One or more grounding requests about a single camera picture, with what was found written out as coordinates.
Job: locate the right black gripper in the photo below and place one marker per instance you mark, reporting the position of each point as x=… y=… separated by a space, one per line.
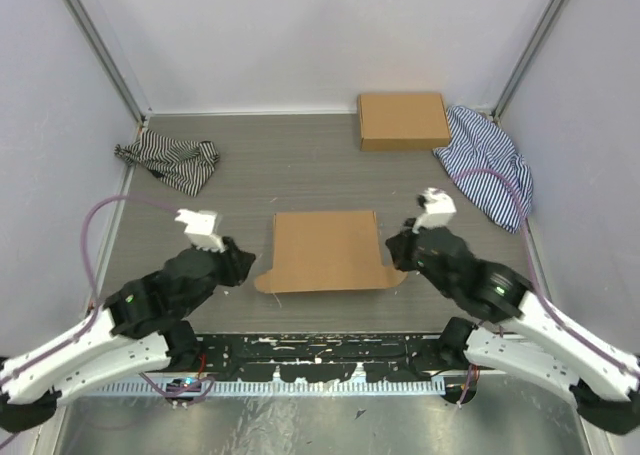
x=397 y=246

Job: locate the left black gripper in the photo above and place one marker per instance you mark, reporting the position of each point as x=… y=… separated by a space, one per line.
x=238 y=262

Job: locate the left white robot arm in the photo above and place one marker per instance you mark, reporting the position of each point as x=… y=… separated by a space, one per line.
x=141 y=327

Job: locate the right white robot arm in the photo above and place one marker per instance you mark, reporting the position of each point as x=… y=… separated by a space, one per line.
x=511 y=329

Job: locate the folded brown cardboard box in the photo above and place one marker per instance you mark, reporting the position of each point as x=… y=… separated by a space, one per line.
x=402 y=121

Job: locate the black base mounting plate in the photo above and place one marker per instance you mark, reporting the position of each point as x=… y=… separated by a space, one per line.
x=322 y=357

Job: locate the blue white striped cloth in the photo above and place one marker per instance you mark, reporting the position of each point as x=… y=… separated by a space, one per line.
x=484 y=164

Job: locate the black white striped cloth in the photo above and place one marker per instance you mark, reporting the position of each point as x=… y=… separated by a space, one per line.
x=183 y=165

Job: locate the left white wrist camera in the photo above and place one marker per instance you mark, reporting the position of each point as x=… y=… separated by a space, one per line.
x=200 y=227

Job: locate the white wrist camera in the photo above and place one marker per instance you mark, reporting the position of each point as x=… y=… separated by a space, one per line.
x=438 y=209
x=200 y=227

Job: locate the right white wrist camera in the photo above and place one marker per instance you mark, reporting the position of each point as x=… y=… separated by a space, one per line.
x=438 y=209

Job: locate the grey slotted cable duct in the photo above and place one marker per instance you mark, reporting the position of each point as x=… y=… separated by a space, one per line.
x=354 y=387

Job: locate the left aluminium frame post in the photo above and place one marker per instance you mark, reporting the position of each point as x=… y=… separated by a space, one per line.
x=95 y=40

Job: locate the aluminium frame post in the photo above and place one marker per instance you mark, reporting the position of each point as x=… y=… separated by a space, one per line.
x=542 y=31
x=95 y=40

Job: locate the right aluminium frame post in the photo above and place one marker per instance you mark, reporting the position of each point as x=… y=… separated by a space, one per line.
x=542 y=31

